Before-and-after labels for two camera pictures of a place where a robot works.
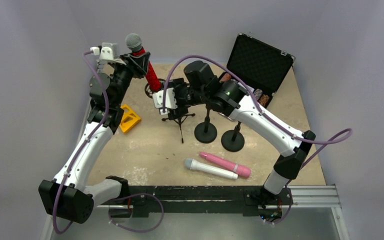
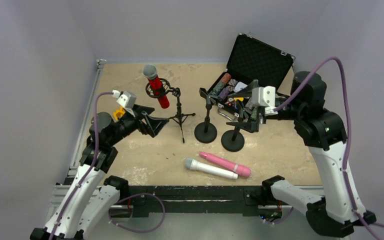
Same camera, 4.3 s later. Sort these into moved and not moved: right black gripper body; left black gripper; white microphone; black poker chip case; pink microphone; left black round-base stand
Moved: right black gripper body; left black gripper
Not moved: pink microphone; black poker chip case; left black round-base stand; white microphone
